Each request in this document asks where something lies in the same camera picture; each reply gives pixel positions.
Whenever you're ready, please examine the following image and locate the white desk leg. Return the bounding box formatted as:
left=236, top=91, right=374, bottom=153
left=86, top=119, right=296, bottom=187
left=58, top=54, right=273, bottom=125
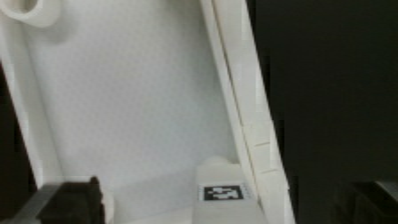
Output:
left=191, top=156, right=267, bottom=224

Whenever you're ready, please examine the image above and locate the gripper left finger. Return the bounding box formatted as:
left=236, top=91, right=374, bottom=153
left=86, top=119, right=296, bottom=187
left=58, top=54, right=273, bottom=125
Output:
left=10, top=176, right=106, bottom=224

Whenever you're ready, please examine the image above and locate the white desk tabletop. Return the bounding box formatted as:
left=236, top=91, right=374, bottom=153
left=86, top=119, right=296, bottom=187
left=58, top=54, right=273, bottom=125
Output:
left=0, top=0, right=296, bottom=224

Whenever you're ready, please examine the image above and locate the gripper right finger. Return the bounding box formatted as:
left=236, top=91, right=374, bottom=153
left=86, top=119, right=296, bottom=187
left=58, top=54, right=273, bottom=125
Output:
left=335, top=181, right=398, bottom=224

